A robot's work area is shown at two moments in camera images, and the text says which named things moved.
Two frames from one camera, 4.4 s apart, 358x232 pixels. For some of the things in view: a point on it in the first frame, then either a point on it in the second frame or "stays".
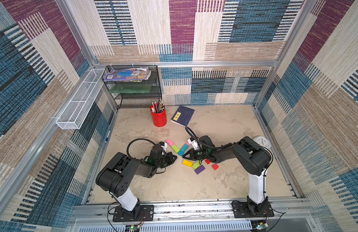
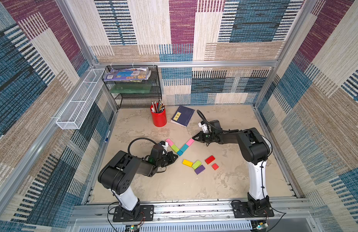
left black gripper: (169, 157) stays
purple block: (200, 169) stays
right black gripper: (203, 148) → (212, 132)
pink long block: (170, 142) stays
